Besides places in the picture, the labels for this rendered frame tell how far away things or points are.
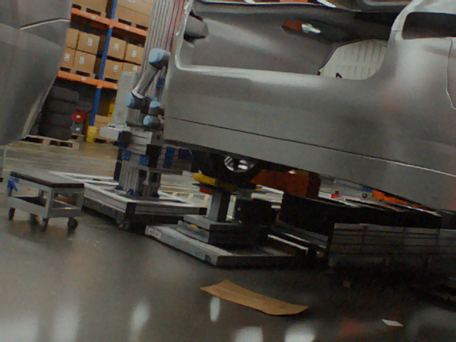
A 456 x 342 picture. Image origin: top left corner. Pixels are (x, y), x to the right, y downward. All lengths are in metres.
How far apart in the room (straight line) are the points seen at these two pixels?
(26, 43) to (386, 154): 1.61
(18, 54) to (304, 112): 1.61
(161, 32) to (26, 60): 3.76
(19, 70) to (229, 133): 1.84
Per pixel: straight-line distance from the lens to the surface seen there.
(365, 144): 2.60
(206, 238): 4.37
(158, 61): 4.59
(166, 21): 5.14
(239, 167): 4.65
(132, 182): 5.14
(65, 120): 11.76
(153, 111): 4.55
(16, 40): 1.40
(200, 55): 3.81
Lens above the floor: 0.89
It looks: 3 degrees down
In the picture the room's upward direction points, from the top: 11 degrees clockwise
